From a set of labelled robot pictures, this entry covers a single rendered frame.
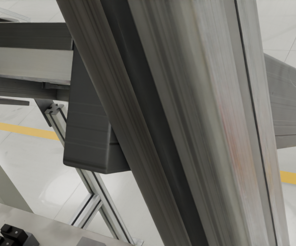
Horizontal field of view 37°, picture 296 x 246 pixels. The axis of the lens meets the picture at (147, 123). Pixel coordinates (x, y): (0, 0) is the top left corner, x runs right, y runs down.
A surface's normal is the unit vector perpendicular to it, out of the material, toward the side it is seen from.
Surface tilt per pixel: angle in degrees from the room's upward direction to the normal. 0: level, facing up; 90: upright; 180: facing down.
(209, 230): 90
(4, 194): 90
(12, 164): 0
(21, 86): 90
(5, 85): 90
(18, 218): 0
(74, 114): 47
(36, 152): 0
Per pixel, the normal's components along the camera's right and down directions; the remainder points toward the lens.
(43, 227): -0.28, -0.74
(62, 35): -0.52, -0.01
